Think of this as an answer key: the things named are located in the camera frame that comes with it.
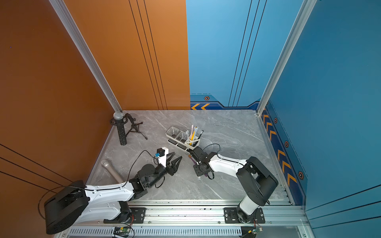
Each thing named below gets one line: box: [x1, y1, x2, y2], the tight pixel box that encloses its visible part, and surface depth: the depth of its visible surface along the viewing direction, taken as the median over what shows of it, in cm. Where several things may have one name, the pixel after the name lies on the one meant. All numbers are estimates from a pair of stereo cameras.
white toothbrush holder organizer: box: [165, 126, 201, 153], surface depth 96 cm
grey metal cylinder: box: [100, 159, 125, 184], surface depth 88 cm
